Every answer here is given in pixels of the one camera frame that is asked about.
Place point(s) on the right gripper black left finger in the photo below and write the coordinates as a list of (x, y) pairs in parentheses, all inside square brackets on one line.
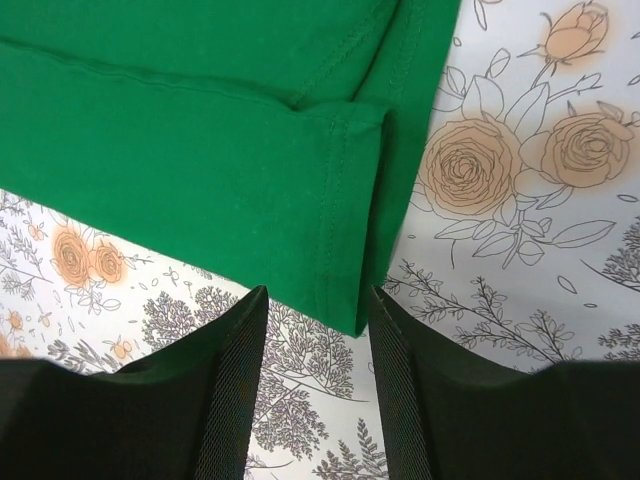
[(183, 412)]

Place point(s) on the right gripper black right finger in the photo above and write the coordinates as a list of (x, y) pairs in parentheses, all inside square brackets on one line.
[(448, 413)]

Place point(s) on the green t-shirt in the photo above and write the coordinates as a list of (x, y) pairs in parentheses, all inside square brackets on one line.
[(275, 143)]

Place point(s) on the floral patterned table mat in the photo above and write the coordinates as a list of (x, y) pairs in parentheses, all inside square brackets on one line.
[(520, 243)]

